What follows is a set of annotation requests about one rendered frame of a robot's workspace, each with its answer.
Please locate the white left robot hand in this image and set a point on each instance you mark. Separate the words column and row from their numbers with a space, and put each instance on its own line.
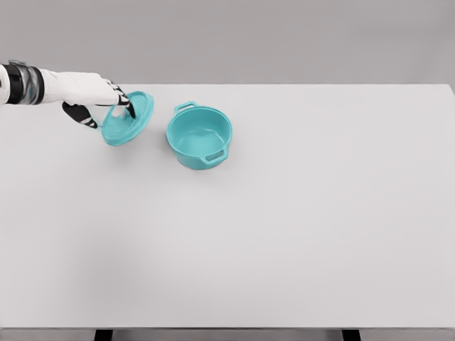
column 87, row 89

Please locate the teal pot lid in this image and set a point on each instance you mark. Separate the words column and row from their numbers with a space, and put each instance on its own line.
column 135, row 122

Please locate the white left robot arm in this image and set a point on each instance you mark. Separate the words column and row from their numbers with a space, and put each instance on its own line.
column 25, row 84

